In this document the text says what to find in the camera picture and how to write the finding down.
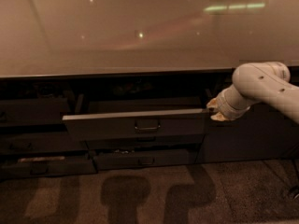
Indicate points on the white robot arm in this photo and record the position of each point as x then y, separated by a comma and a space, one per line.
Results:
254, 83

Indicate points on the green snack bag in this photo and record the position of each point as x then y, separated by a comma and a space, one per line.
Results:
131, 88

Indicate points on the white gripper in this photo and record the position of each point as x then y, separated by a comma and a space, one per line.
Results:
223, 107

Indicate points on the dark cabinet door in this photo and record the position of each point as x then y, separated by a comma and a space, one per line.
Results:
262, 133

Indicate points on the dark drawer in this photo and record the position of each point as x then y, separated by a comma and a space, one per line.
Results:
127, 143
102, 120
76, 166
27, 112
144, 159
33, 143

